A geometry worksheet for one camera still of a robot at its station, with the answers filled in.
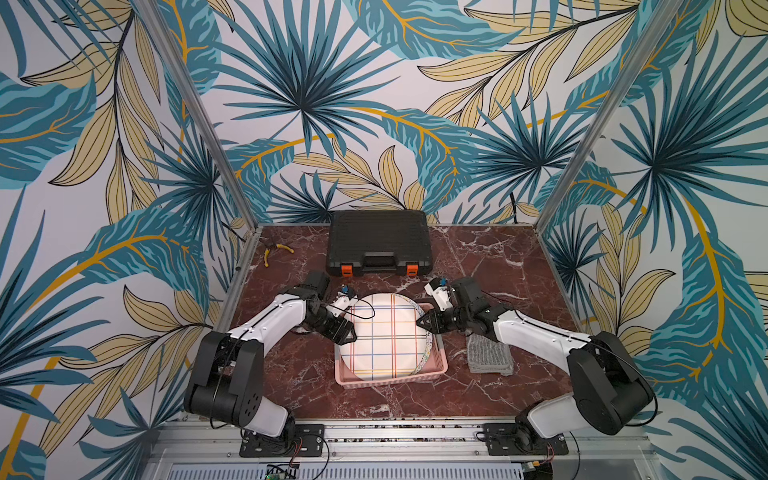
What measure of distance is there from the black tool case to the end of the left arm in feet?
0.83

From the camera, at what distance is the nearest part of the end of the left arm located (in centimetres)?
76

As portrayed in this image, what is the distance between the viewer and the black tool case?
102 cm
